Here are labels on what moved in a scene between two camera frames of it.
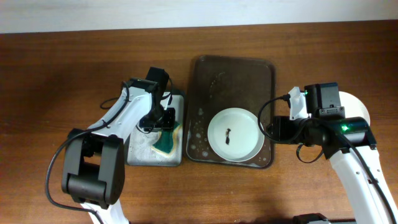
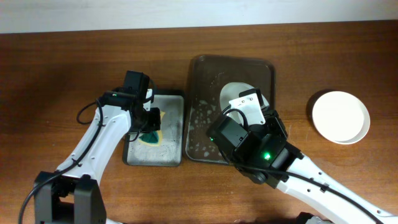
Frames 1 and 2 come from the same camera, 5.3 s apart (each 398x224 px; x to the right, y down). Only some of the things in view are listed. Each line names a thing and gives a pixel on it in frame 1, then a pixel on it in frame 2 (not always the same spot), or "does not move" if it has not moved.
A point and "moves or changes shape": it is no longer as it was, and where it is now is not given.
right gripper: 280,129 → 272,122
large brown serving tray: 222,83 does not move
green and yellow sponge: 168,140 → 152,138
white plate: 234,135 moves or changes shape
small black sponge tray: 162,148 does not move
